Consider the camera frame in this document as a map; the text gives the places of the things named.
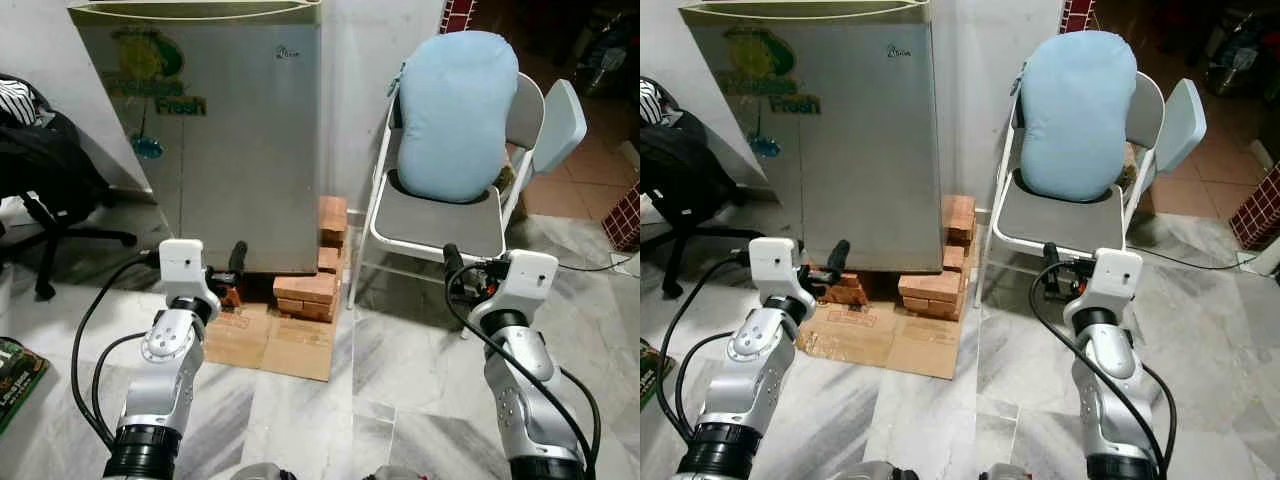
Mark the silver mini fridge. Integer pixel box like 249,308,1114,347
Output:
678,0,944,274
68,0,326,277

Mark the grey folding chair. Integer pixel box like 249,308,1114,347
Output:
975,72,1209,309
347,72,589,311

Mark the flat brown cardboard sheet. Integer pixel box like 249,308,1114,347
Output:
198,300,337,383
798,298,967,381

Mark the blue hanging tag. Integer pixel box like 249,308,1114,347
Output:
130,100,165,161
750,100,785,159

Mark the light blue pillow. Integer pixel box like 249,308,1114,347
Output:
397,30,521,205
1018,30,1140,204

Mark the black office chair with clothes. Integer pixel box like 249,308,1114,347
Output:
640,100,743,299
0,100,139,301

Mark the green printed box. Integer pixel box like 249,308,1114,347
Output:
0,338,50,436
640,338,674,413

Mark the robot left leg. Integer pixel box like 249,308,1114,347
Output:
230,462,301,480
832,462,906,480

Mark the green fresh sticker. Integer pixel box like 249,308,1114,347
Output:
108,28,209,119
722,28,824,117

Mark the black and white striped cloth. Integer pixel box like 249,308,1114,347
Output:
0,76,43,127
640,78,669,126

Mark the dark motor scooter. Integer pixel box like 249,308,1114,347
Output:
572,5,641,101
1205,8,1280,98

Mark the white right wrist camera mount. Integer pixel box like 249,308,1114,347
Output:
470,250,560,331
1062,248,1145,331

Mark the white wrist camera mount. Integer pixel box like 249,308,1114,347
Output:
158,238,223,323
470,250,560,331
1062,248,1145,331
748,237,817,323

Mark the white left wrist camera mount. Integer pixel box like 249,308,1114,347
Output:
158,238,223,323
748,237,817,323

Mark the thin black floor cable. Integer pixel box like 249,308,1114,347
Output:
1130,245,1246,271
555,254,637,274

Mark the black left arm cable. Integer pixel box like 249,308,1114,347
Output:
91,333,151,443
70,255,163,449
672,255,753,449
689,333,743,443

